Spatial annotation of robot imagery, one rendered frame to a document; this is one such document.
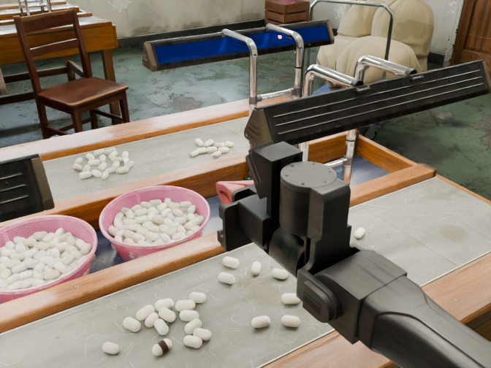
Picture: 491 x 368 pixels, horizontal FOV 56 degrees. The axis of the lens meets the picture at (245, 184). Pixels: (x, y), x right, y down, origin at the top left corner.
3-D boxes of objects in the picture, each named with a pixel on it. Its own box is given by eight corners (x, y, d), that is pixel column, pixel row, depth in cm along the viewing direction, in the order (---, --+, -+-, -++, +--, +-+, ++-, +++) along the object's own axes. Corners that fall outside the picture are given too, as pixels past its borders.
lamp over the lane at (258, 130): (491, 93, 107) (500, 63, 104) (265, 154, 80) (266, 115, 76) (462, 85, 113) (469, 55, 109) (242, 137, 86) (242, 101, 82)
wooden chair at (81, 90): (85, 176, 287) (55, 25, 241) (44, 158, 308) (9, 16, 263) (138, 150, 318) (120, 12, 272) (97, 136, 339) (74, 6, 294)
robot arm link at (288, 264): (262, 213, 51) (304, 244, 46) (302, 198, 54) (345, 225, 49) (262, 263, 54) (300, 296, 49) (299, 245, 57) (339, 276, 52)
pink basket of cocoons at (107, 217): (229, 255, 113) (229, 224, 109) (123, 294, 102) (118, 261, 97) (185, 205, 133) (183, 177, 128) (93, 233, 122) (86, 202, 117)
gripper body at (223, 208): (215, 201, 55) (251, 231, 49) (283, 177, 60) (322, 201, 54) (218, 245, 58) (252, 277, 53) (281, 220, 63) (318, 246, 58)
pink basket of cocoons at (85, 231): (127, 275, 107) (121, 242, 102) (17, 348, 89) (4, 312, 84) (61, 233, 121) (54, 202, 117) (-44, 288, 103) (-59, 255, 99)
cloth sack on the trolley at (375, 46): (426, 90, 361) (436, 41, 342) (362, 111, 324) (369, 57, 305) (370, 74, 401) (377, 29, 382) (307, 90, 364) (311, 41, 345)
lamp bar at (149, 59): (335, 44, 149) (337, 21, 145) (151, 72, 122) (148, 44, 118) (319, 39, 155) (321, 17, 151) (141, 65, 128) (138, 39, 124)
